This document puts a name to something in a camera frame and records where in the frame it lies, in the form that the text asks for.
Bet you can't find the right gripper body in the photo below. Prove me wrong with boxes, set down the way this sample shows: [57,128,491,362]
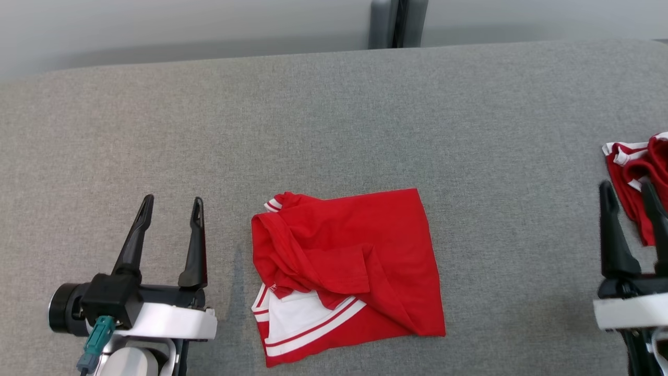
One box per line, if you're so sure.
[593,274,668,331]

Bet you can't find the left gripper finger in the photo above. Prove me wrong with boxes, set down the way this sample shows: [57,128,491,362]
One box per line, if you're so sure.
[112,194,155,277]
[178,197,208,290]

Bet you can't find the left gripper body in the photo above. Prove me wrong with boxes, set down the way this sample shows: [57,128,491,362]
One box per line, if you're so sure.
[116,285,218,343]

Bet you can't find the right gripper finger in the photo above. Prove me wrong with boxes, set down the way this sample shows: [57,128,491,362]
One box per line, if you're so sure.
[641,180,668,277]
[599,180,641,280]

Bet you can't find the red shorts white trim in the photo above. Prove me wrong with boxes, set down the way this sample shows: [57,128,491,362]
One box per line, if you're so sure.
[602,132,668,247]

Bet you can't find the red jersey white sleeves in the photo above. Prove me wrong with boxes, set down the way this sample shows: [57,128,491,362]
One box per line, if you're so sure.
[250,188,447,368]

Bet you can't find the teal left camera connector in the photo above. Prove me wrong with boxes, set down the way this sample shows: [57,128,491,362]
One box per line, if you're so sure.
[77,315,116,374]

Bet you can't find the grey partition post double foot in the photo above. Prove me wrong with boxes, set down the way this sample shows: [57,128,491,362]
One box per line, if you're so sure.
[368,0,430,49]

